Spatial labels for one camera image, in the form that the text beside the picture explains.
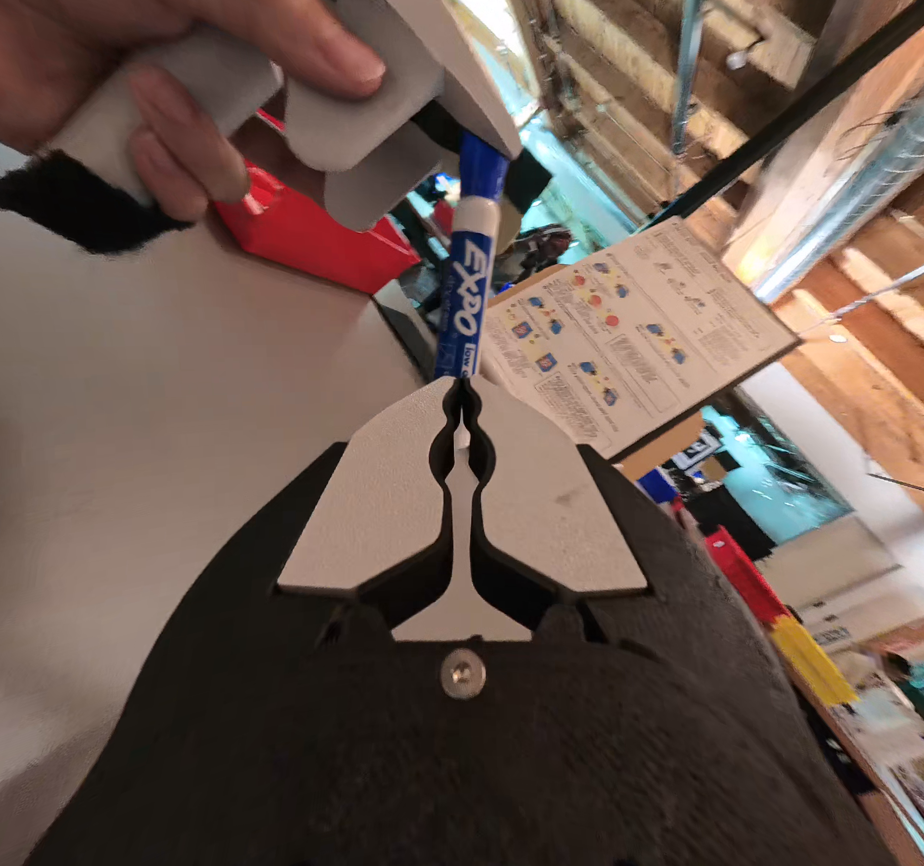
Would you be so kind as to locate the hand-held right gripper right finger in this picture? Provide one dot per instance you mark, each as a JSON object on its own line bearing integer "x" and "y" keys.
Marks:
{"x": 556, "y": 513}

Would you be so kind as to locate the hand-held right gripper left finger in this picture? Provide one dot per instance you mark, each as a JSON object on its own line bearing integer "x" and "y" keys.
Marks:
{"x": 368, "y": 513}

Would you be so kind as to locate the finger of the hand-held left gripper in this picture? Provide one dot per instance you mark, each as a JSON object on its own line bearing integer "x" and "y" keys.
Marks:
{"x": 361, "y": 137}
{"x": 448, "y": 44}

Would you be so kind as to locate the red plastic bin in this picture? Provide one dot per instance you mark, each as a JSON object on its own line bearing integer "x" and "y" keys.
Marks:
{"x": 744, "y": 570}
{"x": 311, "y": 238}

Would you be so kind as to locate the blue and white marker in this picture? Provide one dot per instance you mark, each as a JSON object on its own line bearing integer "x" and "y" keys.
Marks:
{"x": 469, "y": 274}

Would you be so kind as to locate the person's left hand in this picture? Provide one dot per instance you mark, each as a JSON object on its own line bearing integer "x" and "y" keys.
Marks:
{"x": 87, "y": 15}

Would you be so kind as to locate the instruction sheet board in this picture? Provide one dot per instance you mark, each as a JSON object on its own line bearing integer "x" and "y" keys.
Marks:
{"x": 635, "y": 332}

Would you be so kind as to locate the yellow plastic bin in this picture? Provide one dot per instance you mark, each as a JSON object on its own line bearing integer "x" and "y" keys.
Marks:
{"x": 812, "y": 660}

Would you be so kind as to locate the black pole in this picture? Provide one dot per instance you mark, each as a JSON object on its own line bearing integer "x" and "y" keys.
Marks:
{"x": 794, "y": 108}

